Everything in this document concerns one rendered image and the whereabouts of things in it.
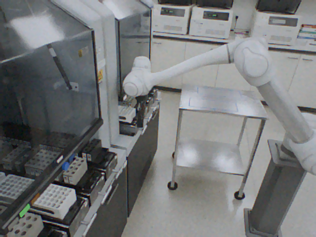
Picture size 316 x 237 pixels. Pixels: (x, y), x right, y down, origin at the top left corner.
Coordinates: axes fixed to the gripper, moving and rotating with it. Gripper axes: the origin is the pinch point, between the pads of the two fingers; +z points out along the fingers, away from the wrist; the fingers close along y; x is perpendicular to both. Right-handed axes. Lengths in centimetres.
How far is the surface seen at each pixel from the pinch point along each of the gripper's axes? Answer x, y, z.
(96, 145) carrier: -9.8, 39.9, -7.9
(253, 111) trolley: 71, -36, -2
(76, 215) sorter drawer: -2, 72, -1
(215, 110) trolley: 45, -28, -2
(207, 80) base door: 34, -228, 51
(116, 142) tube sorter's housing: -10.2, 16.1, 6.5
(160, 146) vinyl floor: -3, -83, 80
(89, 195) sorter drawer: -3, 62, 0
